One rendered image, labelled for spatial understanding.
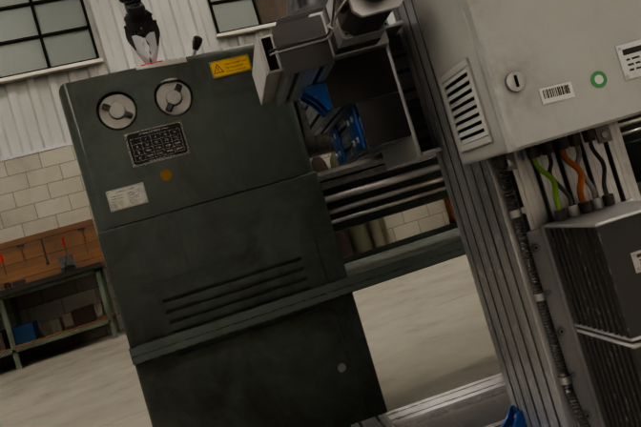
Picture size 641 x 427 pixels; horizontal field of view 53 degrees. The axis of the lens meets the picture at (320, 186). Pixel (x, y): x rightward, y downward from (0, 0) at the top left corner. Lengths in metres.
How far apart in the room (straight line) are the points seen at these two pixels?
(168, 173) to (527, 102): 1.07
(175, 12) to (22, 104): 2.28
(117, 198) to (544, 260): 1.07
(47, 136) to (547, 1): 8.08
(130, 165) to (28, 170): 6.98
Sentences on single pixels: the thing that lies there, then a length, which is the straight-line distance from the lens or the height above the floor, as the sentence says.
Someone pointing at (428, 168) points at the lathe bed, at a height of 0.78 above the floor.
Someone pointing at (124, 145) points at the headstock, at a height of 1.06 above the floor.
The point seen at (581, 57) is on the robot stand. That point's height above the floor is 0.86.
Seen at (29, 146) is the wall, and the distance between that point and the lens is 8.78.
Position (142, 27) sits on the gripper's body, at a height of 1.37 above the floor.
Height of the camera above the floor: 0.76
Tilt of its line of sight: 2 degrees up
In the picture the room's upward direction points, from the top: 16 degrees counter-clockwise
